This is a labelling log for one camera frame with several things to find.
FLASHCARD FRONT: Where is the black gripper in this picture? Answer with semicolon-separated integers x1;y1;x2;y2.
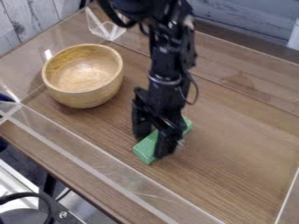
132;74;188;159

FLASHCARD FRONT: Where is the green rectangular block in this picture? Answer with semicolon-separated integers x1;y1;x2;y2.
133;116;192;165

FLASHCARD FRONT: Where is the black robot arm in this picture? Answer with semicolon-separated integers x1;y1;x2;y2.
97;0;199;158

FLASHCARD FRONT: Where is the light wooden bowl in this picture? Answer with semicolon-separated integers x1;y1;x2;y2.
41;44;124;109

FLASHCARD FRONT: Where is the clear acrylic front barrier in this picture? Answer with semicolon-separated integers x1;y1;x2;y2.
0;86;224;224

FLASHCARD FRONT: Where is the black table leg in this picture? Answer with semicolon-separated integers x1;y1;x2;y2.
42;174;57;197

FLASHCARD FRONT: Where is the blue object at left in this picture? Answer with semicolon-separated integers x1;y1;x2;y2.
0;93;14;102

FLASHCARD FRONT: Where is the white object at right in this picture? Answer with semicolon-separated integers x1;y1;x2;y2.
287;18;299;51

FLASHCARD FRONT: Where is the clear acrylic corner bracket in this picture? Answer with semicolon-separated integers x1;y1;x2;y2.
85;7;126;41

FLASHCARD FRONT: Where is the black cable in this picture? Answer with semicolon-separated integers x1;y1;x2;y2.
0;191;60;224

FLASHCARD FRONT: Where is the grey metal bracket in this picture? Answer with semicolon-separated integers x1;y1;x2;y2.
50;201;86;224

